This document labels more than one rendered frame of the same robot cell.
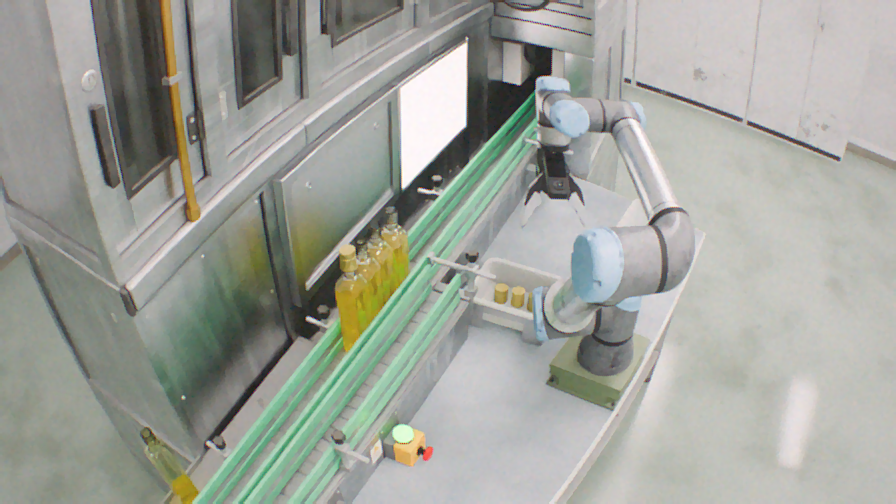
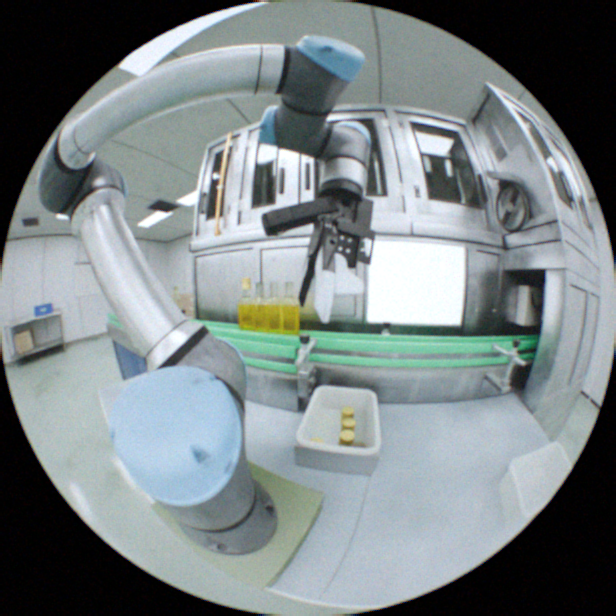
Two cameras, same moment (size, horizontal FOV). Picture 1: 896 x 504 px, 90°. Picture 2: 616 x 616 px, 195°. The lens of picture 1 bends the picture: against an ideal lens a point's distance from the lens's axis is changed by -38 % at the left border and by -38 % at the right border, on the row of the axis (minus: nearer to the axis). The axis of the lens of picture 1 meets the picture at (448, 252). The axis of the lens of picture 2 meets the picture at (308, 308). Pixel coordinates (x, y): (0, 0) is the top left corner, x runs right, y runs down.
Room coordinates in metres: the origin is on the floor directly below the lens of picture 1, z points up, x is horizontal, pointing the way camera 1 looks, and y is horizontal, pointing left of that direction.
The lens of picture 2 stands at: (1.18, -0.49, 1.14)
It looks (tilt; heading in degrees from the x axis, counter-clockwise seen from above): 8 degrees down; 80
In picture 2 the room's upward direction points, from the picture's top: straight up
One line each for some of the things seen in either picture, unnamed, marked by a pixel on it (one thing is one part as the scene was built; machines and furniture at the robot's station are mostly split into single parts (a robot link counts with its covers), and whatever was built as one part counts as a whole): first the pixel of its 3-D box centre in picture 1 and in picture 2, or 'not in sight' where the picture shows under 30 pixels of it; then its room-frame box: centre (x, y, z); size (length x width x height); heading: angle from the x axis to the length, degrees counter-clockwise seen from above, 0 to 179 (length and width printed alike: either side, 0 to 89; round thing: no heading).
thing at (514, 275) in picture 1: (515, 299); (341, 425); (1.32, -0.17, 0.80); 0.22 x 0.17 x 0.09; 64
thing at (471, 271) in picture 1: (462, 270); (306, 353); (1.26, -0.03, 0.95); 0.17 x 0.03 x 0.12; 64
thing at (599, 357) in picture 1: (609, 340); (216, 502); (1.08, -0.38, 0.88); 0.15 x 0.15 x 0.10
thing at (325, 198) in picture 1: (389, 144); (359, 280); (1.50, 0.14, 1.15); 0.90 x 0.03 x 0.34; 154
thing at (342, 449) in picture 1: (353, 457); not in sight; (0.70, 0.18, 0.94); 0.07 x 0.04 x 0.13; 64
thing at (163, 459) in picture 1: (169, 468); (176, 307); (0.55, 0.56, 1.01); 0.06 x 0.06 x 0.26; 49
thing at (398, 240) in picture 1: (393, 266); (289, 326); (1.23, 0.12, 0.99); 0.06 x 0.06 x 0.21; 65
